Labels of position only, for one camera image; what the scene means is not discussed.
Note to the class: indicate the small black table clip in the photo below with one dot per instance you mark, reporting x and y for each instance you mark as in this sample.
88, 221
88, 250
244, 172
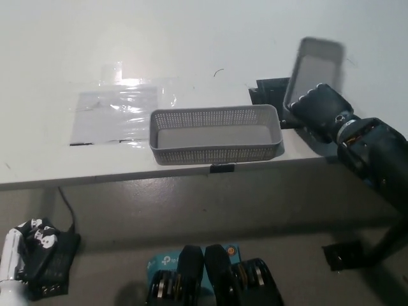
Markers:
222, 168

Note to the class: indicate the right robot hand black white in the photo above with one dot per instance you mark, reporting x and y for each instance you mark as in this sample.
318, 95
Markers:
322, 111

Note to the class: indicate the grey perforated plastic basket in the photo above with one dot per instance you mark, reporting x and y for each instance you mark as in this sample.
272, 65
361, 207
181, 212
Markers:
210, 137
315, 70

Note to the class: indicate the black power adapter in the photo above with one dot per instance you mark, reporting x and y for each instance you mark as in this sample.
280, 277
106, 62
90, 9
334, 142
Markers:
63, 255

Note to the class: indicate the plastic-covered white paper sheet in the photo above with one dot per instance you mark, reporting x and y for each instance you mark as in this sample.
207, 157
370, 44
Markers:
108, 122

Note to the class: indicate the thin black tape strip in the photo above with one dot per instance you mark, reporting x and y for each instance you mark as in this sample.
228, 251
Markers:
81, 144

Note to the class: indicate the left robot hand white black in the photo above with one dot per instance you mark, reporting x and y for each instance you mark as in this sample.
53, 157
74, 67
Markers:
12, 255

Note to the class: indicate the teal tp-link box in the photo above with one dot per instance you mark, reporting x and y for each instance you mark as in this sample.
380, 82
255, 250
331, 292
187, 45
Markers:
159, 263

